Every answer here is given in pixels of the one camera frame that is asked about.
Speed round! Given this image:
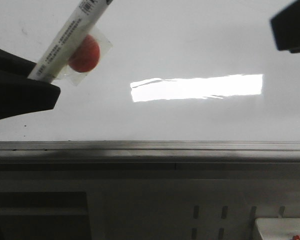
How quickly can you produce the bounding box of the white pegboard panel with slots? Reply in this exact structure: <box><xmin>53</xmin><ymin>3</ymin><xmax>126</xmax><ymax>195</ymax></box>
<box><xmin>86</xmin><ymin>179</ymin><xmax>300</xmax><ymax>240</ymax></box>

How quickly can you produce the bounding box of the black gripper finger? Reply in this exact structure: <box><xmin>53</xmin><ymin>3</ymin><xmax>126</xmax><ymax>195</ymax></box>
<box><xmin>270</xmin><ymin>0</ymin><xmax>300</xmax><ymax>54</ymax></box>

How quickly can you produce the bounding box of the white box with red item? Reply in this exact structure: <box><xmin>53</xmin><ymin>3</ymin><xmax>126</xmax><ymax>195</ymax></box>
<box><xmin>252</xmin><ymin>217</ymin><xmax>300</xmax><ymax>240</ymax></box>

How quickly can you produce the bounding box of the white whiteboard marker pen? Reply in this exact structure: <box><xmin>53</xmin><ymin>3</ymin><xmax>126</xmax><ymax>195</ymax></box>
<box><xmin>28</xmin><ymin>0</ymin><xmax>112</xmax><ymax>84</ymax></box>

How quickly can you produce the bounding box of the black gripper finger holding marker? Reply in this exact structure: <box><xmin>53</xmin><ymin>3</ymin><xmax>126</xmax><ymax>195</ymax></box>
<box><xmin>0</xmin><ymin>49</ymin><xmax>61</xmax><ymax>120</ymax></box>

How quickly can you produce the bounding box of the white whiteboard with aluminium frame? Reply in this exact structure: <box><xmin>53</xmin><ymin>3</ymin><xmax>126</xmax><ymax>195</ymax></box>
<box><xmin>0</xmin><ymin>0</ymin><xmax>300</xmax><ymax>179</ymax></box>

